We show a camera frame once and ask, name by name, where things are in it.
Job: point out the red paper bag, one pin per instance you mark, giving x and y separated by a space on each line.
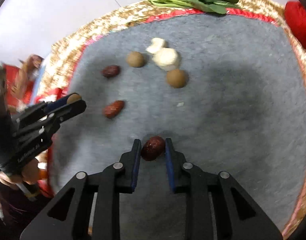
11 75

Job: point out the dark red jujube date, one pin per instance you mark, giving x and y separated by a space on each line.
153 148

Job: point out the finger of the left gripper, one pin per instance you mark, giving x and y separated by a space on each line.
51 106
68 111

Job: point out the grey felt mat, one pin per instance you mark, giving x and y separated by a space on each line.
242 110

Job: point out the brown longan fruit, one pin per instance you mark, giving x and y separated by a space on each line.
135 59
177 78
73 98

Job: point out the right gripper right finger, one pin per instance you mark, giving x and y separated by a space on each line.
217 206

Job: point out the white pastry piece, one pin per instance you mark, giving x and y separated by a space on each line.
156 45
167 59

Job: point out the gold sequin tablecloth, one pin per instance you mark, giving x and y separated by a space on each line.
67 52

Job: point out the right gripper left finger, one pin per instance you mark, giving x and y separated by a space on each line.
87 207

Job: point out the red yarn ball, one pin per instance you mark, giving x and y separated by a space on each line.
295 17

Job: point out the person's left hand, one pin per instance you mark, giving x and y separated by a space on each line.
30 174

